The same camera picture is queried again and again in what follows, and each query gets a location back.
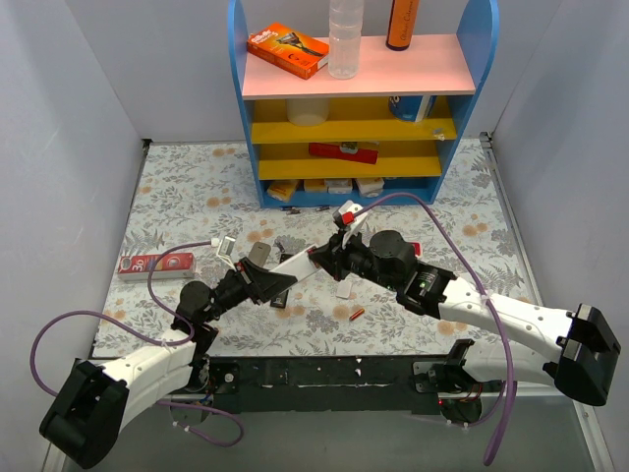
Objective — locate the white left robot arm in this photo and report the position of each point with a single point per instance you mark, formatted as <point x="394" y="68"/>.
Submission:
<point x="97" y="401"/>

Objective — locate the red toothpaste box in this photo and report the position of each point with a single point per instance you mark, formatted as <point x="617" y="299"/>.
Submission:
<point x="171" y="266"/>

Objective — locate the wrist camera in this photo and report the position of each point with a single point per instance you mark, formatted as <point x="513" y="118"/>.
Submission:
<point x="224" y="250"/>
<point x="350" y="218"/>

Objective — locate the white plastic cup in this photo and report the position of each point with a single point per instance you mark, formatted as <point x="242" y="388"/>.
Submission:
<point x="307" y="112"/>

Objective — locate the orange razor box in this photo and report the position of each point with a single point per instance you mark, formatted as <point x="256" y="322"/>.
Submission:
<point x="289" y="50"/>

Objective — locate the grey remote control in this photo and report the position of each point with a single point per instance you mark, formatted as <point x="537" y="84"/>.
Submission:
<point x="259" y="253"/>

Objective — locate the white tissue pack right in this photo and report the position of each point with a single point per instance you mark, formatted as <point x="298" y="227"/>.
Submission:
<point x="370" y="187"/>

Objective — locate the black remote control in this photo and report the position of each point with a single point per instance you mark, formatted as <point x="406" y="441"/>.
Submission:
<point x="280" y="301"/>

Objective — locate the red white remote control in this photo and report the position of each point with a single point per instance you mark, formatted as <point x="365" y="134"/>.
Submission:
<point x="417" y="248"/>

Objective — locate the clear plastic bottle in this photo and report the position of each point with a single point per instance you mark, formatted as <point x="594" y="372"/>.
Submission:
<point x="344" y="38"/>

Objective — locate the yellow tissue pack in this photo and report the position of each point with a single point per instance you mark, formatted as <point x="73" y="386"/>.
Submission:
<point x="283" y="190"/>

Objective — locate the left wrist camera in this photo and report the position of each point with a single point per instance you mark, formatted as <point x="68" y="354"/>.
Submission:
<point x="224" y="250"/>

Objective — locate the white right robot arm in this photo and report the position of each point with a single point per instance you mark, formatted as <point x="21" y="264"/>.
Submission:
<point x="577" y="351"/>

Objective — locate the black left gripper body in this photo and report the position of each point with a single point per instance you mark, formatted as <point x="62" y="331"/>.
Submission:
<point x="247" y="279"/>

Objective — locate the white tissue pack middle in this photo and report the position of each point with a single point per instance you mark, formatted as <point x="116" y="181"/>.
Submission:
<point x="339" y="186"/>

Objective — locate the red battery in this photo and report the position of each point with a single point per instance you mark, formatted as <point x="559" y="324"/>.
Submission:
<point x="357" y="314"/>

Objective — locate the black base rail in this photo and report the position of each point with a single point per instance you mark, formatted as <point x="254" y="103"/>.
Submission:
<point x="334" y="383"/>

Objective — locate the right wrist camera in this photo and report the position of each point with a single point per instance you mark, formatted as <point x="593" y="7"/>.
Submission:
<point x="350" y="218"/>

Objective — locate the orange cologne bottle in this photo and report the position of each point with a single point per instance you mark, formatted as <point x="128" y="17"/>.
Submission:
<point x="401" y="24"/>

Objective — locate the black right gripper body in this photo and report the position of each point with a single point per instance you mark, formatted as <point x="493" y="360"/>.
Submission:
<point x="332" y="255"/>

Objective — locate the white battery cover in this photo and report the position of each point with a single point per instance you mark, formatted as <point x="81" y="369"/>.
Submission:
<point x="344" y="289"/>

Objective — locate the blue white can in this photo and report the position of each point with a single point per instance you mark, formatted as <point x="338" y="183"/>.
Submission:
<point x="411" y="108"/>

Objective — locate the blue shelf unit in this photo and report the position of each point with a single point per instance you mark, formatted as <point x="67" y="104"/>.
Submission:
<point x="413" y="164"/>

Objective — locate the red flat box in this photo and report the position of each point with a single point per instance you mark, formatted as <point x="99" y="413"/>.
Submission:
<point x="362" y="152"/>

